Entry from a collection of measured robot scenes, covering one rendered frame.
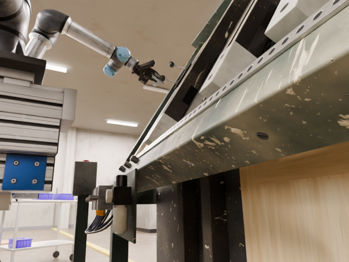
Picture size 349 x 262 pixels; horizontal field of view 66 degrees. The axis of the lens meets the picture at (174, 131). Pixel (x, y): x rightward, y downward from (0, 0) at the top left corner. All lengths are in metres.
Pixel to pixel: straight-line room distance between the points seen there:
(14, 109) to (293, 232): 0.69
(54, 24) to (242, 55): 1.11
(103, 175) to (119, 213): 11.25
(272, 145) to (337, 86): 0.15
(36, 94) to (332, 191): 0.69
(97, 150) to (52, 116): 11.53
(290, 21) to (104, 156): 12.02
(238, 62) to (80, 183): 1.15
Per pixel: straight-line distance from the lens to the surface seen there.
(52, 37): 1.64
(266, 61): 0.40
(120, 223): 0.95
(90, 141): 12.29
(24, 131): 0.74
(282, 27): 0.43
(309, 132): 0.37
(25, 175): 0.76
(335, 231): 0.59
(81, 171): 1.55
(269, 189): 0.71
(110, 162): 12.34
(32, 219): 11.70
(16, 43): 0.86
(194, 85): 1.14
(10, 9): 0.84
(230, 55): 0.61
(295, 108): 0.34
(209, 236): 0.90
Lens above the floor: 0.68
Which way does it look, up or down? 16 degrees up
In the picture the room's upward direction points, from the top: 1 degrees counter-clockwise
